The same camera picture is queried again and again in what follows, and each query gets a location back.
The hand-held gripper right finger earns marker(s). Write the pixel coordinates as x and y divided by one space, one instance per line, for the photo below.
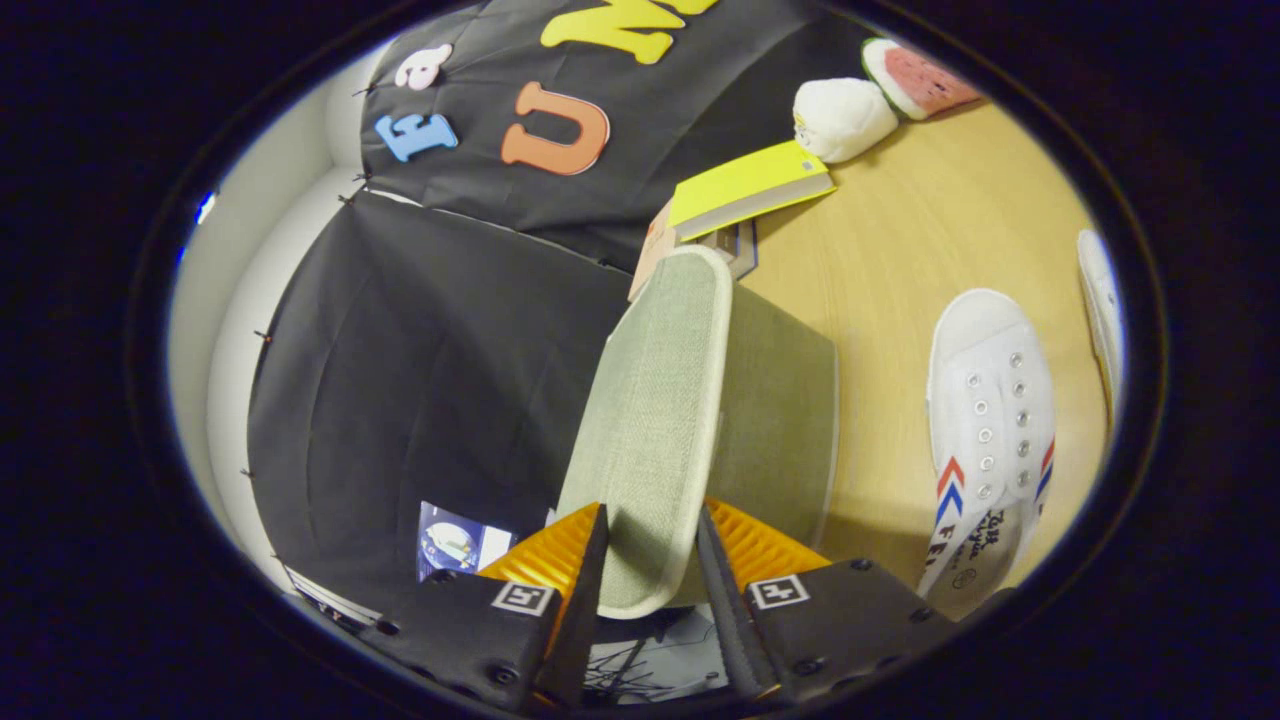
730 620

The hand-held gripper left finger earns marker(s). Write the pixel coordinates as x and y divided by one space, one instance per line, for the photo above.
580 620

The green fabric storage box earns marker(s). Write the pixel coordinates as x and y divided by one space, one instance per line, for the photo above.
780 400

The white canvas shoe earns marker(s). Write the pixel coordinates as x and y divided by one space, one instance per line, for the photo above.
1098 290
985 400

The open laptop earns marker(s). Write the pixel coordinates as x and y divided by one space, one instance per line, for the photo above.
455 540

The black backdrop cloth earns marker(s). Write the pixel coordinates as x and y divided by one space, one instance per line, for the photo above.
400 380

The grey book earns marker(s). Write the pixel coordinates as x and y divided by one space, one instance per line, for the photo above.
738 250

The beige book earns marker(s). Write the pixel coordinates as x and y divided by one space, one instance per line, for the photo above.
648 255

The yellow book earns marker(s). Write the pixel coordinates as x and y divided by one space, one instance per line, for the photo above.
745 180

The white plush toy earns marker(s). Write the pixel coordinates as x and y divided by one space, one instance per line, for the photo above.
845 118

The watermelon slice plush toy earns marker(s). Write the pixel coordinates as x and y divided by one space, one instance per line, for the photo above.
925 80

